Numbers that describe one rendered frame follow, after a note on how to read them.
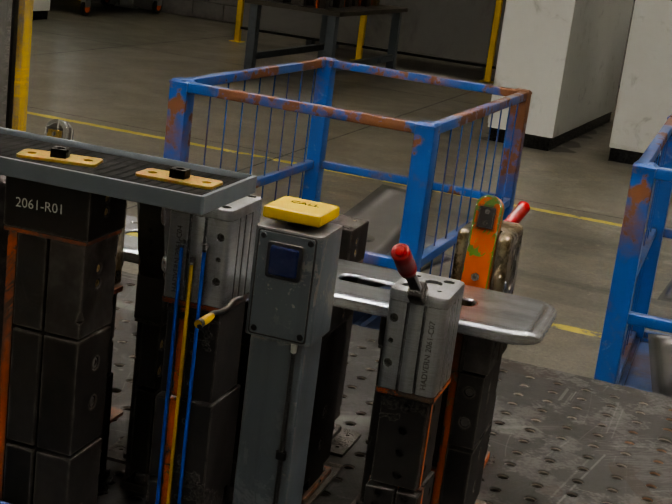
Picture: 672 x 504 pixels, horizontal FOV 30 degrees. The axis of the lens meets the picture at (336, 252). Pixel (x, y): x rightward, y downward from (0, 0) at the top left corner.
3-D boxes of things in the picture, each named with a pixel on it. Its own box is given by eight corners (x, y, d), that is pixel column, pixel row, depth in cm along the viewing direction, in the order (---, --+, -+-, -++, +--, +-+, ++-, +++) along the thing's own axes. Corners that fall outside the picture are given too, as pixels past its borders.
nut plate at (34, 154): (104, 161, 132) (105, 150, 132) (94, 167, 128) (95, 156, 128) (26, 150, 132) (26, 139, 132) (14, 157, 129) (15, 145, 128)
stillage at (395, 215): (294, 298, 491) (323, 55, 467) (491, 344, 465) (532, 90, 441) (141, 388, 381) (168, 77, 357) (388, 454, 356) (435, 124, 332)
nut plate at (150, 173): (224, 184, 128) (225, 172, 128) (210, 190, 125) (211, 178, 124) (149, 170, 130) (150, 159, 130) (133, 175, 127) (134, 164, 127)
